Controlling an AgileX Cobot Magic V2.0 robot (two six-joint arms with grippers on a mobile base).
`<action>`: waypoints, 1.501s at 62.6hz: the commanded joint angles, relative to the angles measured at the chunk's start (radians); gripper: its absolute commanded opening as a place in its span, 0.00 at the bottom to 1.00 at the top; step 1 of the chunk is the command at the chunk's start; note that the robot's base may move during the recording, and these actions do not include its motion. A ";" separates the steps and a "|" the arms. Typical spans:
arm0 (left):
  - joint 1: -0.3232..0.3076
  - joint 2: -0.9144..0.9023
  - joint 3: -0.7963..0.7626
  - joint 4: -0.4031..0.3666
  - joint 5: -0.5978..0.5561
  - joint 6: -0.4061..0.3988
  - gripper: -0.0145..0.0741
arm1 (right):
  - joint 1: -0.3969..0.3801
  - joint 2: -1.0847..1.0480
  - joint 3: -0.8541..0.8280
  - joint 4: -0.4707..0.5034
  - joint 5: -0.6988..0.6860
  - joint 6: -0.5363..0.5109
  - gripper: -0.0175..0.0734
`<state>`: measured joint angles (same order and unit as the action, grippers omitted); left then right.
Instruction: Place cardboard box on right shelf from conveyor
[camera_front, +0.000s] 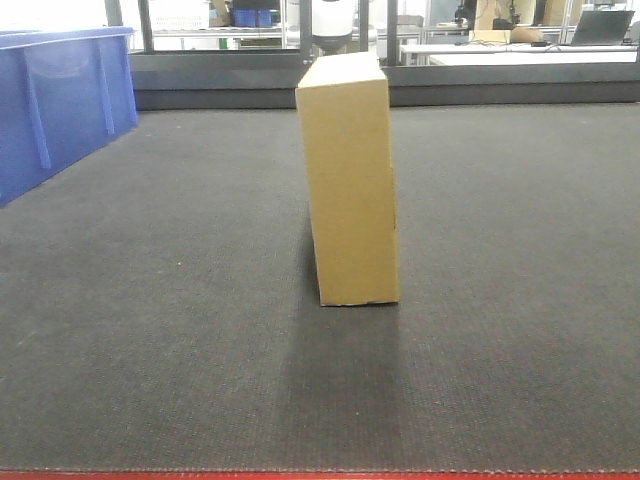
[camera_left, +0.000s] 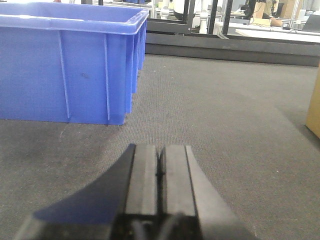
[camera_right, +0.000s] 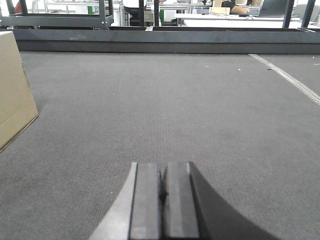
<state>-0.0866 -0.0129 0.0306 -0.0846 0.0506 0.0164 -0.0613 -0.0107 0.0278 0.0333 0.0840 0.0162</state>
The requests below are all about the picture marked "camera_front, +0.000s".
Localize red conveyor front edge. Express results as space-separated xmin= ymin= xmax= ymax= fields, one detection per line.
xmin=1 ymin=470 xmax=639 ymax=480

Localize brown cardboard box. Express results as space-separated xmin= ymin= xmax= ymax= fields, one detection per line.
xmin=295 ymin=52 xmax=400 ymax=306

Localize dark grey conveyor belt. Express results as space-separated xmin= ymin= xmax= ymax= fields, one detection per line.
xmin=1 ymin=104 xmax=639 ymax=472

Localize large blue plastic crate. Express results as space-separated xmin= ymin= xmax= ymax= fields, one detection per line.
xmin=1 ymin=26 xmax=138 ymax=204

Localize white work table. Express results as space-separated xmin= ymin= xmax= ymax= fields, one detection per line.
xmin=400 ymin=44 xmax=639 ymax=66

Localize small cardboard box on table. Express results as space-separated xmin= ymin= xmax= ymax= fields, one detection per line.
xmin=469 ymin=30 xmax=511 ymax=46

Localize black laptop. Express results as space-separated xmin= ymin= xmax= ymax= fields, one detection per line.
xmin=569 ymin=10 xmax=635 ymax=46

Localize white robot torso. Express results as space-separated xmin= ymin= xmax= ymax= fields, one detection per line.
xmin=311 ymin=0 xmax=356 ymax=52

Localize blue storage bins on shelf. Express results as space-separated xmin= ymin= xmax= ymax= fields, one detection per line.
xmin=232 ymin=8 xmax=273 ymax=28

